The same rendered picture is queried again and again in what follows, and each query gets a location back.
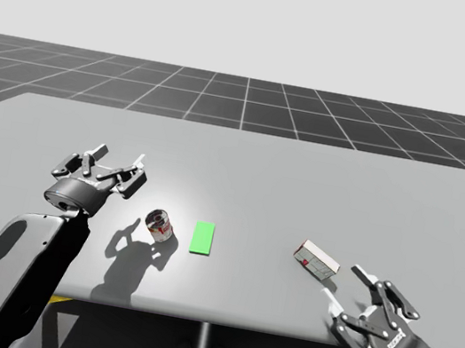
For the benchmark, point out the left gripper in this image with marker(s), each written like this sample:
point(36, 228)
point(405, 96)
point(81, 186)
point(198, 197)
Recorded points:
point(78, 194)

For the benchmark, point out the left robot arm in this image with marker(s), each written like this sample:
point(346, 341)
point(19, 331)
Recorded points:
point(15, 280)

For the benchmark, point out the red and white can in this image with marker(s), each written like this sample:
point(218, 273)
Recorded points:
point(159, 226)

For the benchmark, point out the red and white carton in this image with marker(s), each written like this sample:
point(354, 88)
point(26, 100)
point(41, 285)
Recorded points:
point(316, 261)

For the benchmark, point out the green pad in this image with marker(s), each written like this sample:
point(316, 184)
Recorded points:
point(202, 238)

